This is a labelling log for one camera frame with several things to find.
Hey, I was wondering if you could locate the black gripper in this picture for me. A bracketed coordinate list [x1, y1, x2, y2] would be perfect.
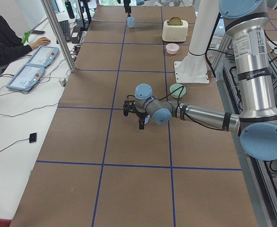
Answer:
[123, 0, 131, 17]
[123, 100, 146, 129]

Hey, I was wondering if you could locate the blue cup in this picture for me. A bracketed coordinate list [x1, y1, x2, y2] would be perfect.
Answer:
[144, 115, 150, 124]
[127, 17, 135, 28]

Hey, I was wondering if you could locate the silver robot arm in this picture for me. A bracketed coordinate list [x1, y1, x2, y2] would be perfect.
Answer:
[123, 0, 277, 161]

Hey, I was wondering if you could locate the green bowl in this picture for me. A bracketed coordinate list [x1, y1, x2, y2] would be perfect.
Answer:
[169, 83, 187, 98]

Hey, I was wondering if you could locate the toast slice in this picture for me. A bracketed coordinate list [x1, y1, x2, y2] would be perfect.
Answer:
[168, 17, 182, 26]

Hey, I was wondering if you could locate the cream toaster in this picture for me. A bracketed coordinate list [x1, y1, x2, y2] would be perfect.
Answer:
[162, 20, 189, 43]

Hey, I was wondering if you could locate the pink bowl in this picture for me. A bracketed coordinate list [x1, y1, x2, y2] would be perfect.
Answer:
[165, 43, 179, 55]

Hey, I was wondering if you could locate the black keyboard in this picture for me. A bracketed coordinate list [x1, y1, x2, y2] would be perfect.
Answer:
[59, 20, 71, 42]

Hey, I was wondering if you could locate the smartphone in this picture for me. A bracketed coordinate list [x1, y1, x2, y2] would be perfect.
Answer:
[31, 30, 46, 35]

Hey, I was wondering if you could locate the upper teach pendant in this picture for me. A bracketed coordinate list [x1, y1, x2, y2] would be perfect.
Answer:
[26, 46, 59, 68]

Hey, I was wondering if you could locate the teach pendant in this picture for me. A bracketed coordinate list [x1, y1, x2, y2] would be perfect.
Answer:
[26, 46, 59, 68]
[6, 65, 45, 92]

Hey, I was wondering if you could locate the small black device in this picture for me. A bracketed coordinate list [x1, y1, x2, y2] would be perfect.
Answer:
[29, 132, 37, 143]

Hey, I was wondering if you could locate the lower teach pendant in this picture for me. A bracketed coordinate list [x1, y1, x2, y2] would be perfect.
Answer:
[6, 65, 45, 92]

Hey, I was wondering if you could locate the seated person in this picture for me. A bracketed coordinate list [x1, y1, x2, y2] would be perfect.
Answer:
[0, 15, 51, 67]

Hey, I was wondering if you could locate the white pedestal column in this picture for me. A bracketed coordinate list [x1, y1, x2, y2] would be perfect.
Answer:
[174, 0, 219, 83]

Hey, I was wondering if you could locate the aluminium frame post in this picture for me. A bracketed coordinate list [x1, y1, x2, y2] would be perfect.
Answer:
[41, 0, 76, 72]

